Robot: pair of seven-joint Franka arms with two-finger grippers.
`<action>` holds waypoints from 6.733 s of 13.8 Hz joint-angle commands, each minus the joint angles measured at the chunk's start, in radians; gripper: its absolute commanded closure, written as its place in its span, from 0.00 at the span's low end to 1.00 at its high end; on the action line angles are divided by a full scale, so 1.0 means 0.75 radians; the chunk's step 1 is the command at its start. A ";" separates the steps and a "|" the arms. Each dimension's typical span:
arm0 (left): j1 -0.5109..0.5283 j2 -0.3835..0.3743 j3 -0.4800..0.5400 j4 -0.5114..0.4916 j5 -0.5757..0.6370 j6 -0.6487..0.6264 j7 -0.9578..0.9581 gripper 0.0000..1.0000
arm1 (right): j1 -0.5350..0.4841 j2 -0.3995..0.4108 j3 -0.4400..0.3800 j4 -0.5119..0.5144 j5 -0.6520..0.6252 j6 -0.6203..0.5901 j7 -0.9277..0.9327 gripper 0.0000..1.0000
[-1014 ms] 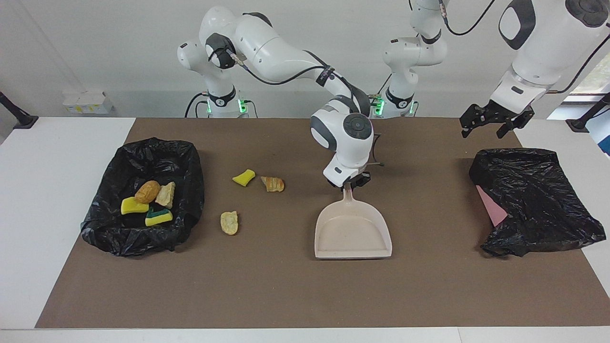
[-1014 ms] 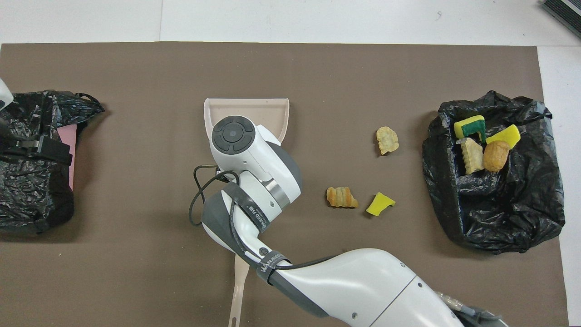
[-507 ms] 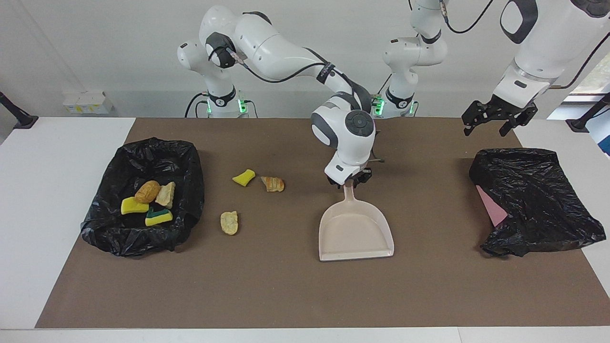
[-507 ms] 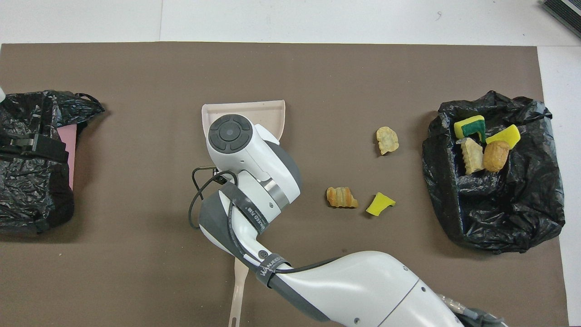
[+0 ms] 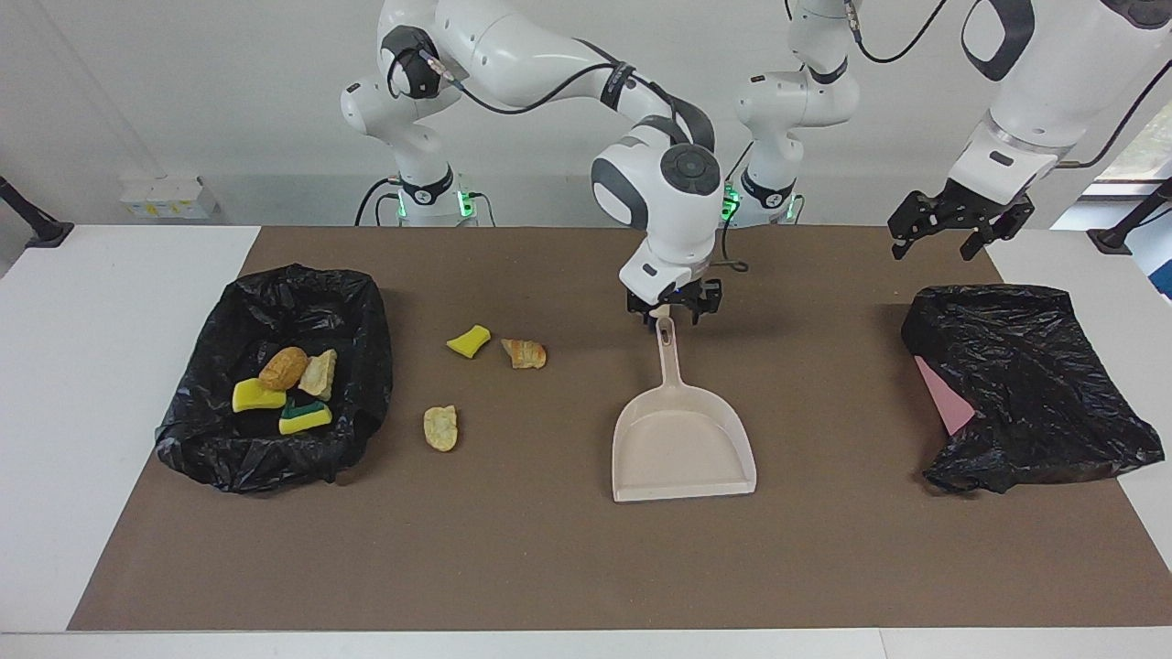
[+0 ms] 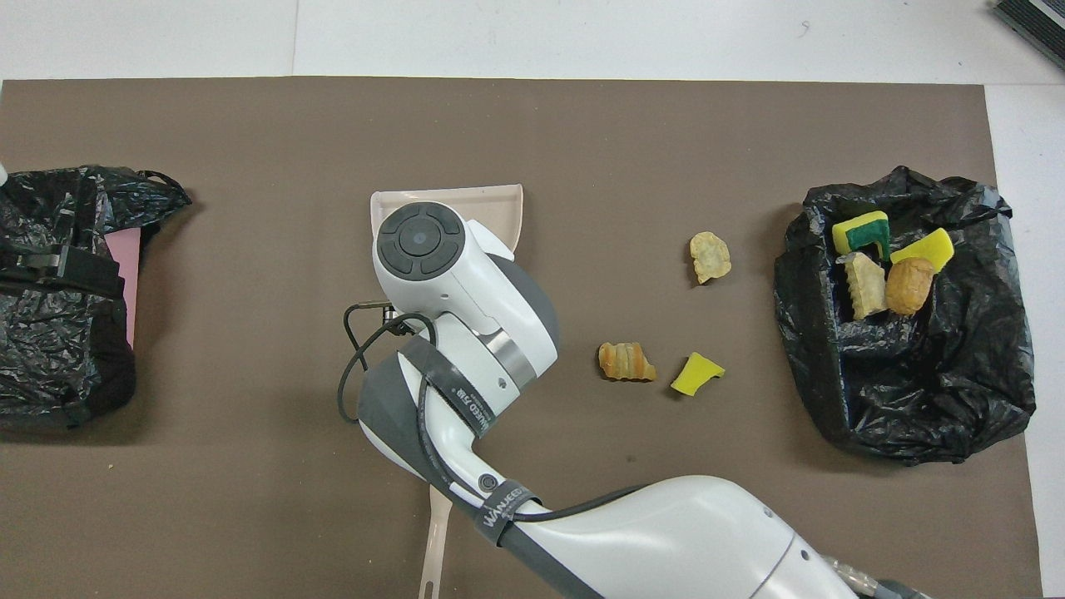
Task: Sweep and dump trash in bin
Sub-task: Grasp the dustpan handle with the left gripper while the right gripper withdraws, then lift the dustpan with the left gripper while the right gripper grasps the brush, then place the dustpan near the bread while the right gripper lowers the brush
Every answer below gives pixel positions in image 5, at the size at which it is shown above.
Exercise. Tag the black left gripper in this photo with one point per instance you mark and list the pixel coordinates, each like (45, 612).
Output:
(966, 206)

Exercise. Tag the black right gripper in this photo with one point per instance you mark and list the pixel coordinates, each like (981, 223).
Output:
(687, 295)

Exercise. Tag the beige plastic dustpan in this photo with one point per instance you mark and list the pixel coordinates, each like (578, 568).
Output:
(678, 448)

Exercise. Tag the striped orange bread piece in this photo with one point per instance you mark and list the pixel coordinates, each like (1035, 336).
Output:
(524, 353)

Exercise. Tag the small yellow sponge piece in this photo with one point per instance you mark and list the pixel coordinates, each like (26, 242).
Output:
(469, 340)

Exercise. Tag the pale yellow bread piece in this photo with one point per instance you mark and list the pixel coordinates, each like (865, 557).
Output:
(441, 427)

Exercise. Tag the striped pale bread piece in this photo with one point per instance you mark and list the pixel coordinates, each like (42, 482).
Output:
(319, 375)

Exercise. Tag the brown bread roll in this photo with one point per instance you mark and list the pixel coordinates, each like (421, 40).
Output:
(282, 368)

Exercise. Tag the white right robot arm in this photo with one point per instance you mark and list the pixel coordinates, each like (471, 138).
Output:
(513, 37)

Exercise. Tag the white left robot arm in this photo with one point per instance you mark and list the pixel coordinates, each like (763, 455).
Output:
(1053, 73)

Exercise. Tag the pink bin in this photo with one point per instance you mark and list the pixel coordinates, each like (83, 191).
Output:
(948, 398)

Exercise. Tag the black trash bag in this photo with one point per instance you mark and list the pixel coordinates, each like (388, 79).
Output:
(1035, 384)

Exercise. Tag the black trash bag bin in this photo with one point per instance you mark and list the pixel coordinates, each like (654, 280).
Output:
(275, 467)

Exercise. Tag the black stand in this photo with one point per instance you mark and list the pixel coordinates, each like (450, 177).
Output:
(37, 229)
(1122, 233)

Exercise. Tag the brown table mat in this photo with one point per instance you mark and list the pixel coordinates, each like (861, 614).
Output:
(549, 567)

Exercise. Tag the white wall box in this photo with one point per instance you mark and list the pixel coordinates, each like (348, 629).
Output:
(169, 197)

